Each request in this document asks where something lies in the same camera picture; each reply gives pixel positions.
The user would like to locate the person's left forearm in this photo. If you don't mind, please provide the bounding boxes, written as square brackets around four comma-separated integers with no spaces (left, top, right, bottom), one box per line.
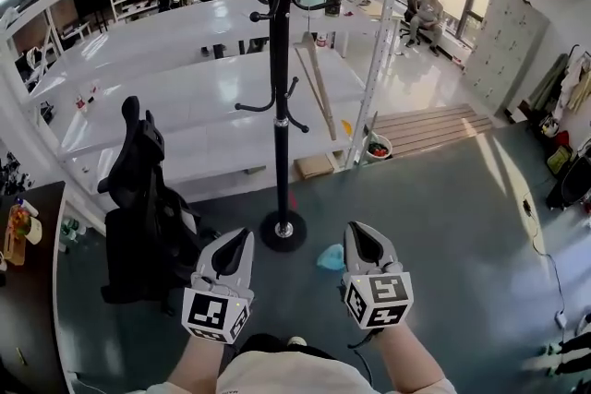
[165,329,228,389]

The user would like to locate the black bag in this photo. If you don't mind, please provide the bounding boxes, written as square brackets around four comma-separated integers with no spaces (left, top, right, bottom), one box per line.
[546,160,591,212]

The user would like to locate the white metal shelving frame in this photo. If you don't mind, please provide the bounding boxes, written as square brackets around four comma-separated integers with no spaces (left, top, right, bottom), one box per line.
[0,0,410,236]

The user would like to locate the black coat rack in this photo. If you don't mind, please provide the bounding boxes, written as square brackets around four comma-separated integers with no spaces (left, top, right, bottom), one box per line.
[187,0,355,254]

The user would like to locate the wooden tray with items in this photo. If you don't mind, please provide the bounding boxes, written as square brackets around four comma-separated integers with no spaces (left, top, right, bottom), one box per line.
[2,204,28,268]

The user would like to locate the person's cream shirt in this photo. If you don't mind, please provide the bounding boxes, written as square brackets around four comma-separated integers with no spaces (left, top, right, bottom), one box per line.
[132,348,459,394]

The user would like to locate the black office chair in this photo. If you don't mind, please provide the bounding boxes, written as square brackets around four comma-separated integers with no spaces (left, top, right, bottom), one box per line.
[96,95,219,317]

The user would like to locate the person's black trousers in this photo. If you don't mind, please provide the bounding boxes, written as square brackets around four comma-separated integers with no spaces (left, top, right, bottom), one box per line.
[236,332,339,362]

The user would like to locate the black swivel chair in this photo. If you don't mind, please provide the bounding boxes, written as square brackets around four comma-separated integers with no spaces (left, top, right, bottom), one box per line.
[398,0,429,46]

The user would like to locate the green bottles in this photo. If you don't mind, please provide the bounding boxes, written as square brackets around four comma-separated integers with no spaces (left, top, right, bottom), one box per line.
[58,216,83,246]

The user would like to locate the white cup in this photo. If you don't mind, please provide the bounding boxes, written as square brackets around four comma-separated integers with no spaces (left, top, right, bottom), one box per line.
[20,216,44,246]

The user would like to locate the garment stand with clothes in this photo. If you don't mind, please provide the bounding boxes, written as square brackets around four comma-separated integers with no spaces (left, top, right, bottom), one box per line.
[525,43,591,145]

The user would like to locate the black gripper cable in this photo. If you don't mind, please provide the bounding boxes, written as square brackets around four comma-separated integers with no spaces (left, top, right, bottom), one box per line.
[347,330,375,385]

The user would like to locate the light blue cloth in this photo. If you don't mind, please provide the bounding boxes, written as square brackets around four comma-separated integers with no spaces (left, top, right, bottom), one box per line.
[315,243,347,272]

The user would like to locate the dark desk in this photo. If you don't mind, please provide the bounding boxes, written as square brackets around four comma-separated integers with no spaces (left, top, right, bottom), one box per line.
[0,180,66,394]

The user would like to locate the white long table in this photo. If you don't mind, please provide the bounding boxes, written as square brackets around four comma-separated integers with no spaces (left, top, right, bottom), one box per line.
[28,0,393,98]
[57,45,370,162]

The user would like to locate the grey locker cabinet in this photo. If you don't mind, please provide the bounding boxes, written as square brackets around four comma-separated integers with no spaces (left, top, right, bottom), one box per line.
[463,0,551,117]

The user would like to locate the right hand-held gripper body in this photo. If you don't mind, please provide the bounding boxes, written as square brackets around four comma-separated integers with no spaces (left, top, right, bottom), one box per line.
[340,263,414,331]

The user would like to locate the black floor cable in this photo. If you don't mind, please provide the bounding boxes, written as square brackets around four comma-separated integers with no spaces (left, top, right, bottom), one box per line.
[520,197,570,319]

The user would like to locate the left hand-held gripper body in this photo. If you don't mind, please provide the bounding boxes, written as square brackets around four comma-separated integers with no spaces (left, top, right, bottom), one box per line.
[181,273,257,345]

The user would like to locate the white bucket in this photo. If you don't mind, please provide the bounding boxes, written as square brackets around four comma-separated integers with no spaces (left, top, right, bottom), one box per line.
[364,132,394,161]

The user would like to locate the wooden hanger with metal hook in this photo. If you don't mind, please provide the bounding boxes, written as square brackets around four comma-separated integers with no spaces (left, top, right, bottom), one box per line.
[292,6,341,143]

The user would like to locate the person's right forearm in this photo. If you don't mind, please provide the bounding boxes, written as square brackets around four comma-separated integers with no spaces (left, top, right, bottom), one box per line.
[368,321,447,387]

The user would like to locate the red white bottles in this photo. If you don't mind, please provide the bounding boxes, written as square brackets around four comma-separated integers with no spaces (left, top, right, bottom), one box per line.
[75,90,102,113]

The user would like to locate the cardboard box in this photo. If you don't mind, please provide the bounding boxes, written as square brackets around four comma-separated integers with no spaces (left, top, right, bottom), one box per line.
[294,153,335,181]

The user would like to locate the wooden slatted step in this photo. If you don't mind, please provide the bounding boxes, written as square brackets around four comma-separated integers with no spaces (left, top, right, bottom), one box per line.
[363,102,496,161]

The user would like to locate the yellow green bag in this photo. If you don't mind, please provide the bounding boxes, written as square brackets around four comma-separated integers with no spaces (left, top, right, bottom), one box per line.
[546,145,574,168]

